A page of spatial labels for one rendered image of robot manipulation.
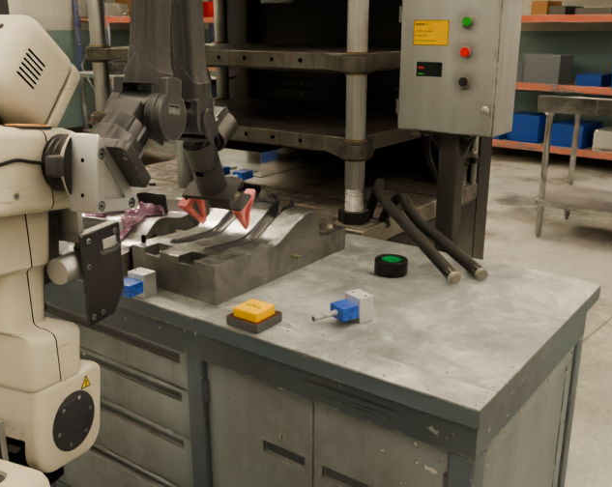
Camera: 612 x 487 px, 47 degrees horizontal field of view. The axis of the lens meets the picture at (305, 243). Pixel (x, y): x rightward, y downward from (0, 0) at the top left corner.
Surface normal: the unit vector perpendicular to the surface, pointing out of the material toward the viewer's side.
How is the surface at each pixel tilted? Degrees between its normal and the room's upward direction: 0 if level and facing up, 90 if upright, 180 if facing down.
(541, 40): 90
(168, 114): 90
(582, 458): 0
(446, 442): 90
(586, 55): 90
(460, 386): 0
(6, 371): 82
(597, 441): 0
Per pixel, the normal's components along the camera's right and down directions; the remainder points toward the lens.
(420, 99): -0.59, 0.24
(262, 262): 0.80, 0.18
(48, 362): 0.92, 0.11
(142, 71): -0.38, 0.11
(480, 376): 0.00, -0.96
